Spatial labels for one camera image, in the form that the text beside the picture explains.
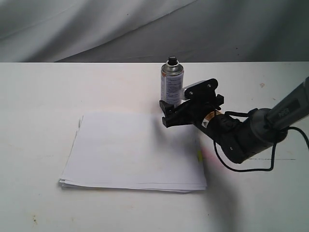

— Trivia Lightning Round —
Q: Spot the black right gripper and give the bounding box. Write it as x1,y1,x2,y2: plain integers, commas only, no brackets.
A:
159,94,224,128

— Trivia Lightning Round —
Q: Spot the silver spray paint can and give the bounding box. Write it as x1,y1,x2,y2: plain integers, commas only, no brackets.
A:
160,56,184,107

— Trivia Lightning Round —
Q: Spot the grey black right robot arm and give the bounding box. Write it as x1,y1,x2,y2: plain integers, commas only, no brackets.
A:
159,78,309,172

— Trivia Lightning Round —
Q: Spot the white paper stack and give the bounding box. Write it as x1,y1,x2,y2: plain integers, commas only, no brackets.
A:
59,112,207,192

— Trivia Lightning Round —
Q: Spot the grey backdrop cloth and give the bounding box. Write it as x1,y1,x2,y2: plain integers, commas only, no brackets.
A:
0,0,309,62

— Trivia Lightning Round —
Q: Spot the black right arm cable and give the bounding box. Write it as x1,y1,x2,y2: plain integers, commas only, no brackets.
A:
213,126,309,173

